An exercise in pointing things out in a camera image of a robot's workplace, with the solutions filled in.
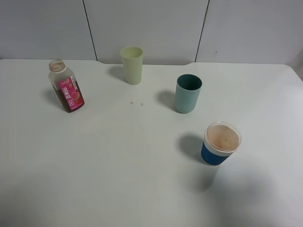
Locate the clear drink bottle pink label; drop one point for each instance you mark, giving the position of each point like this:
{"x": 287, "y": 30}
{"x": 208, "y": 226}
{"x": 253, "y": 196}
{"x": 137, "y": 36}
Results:
{"x": 65, "y": 85}

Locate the teal plastic cup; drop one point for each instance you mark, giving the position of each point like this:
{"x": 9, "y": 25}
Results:
{"x": 187, "y": 92}

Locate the pale yellow plastic cup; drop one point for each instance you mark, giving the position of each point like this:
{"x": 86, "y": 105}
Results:
{"x": 132, "y": 59}

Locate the clear cup blue sleeve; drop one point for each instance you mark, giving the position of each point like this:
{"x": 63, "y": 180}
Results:
{"x": 221, "y": 140}

